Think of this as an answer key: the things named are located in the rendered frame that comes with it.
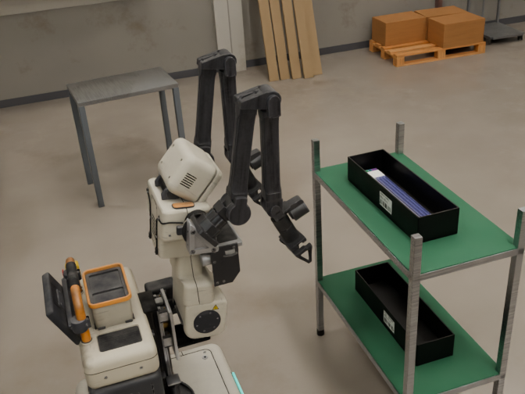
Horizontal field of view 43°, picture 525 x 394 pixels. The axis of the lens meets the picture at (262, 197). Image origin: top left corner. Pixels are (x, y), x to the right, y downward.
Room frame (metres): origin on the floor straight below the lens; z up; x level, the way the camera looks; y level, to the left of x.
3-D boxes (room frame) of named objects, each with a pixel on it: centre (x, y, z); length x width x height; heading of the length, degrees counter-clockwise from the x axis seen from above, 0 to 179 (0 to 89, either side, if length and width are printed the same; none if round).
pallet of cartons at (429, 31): (7.35, -1.96, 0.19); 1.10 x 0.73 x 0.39; 107
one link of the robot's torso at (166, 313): (2.11, 0.33, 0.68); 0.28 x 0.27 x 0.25; 18
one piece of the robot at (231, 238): (2.09, 0.20, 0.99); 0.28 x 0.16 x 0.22; 18
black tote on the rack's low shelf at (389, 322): (2.34, -0.58, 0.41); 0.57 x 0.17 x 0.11; 17
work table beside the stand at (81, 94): (4.57, 0.94, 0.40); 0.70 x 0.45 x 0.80; 112
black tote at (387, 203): (2.34, -0.54, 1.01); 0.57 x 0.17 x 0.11; 18
